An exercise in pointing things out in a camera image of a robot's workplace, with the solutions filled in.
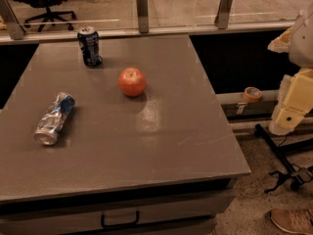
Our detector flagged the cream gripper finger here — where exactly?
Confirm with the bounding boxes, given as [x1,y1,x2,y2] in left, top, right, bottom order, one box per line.
[269,68,313,136]
[267,27,291,53]

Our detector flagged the blue pepsi can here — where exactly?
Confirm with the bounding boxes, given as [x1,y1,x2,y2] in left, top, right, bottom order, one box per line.
[77,26,102,67]

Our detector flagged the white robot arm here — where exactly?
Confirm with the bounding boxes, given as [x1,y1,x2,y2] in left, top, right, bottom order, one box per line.
[268,4,313,136]

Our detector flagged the crushed redbull can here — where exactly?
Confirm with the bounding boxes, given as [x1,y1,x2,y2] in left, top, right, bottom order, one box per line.
[34,92,75,146]

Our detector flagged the orange tape roll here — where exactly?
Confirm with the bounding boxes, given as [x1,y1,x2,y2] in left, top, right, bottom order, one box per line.
[244,87,262,103]

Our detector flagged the black stand base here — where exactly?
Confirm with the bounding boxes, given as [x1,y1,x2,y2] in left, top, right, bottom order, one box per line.
[254,124,313,194]

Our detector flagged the red apple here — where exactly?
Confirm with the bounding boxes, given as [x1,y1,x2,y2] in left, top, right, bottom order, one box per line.
[118,68,147,97]

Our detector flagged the right metal glass bracket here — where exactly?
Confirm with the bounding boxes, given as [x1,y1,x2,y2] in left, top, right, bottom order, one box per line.
[214,0,233,29]

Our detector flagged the metal glass bracket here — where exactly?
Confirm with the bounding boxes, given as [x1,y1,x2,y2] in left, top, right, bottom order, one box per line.
[0,0,24,40]
[136,0,149,33]
[214,0,233,29]

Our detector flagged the middle metal glass bracket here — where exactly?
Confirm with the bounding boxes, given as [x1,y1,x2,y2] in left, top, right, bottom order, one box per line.
[136,0,149,33]

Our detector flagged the black drawer handle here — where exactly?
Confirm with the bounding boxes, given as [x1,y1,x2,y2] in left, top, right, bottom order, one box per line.
[100,211,140,229]

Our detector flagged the left metal glass bracket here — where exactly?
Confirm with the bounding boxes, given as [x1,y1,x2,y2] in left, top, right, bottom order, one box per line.
[0,0,24,40]

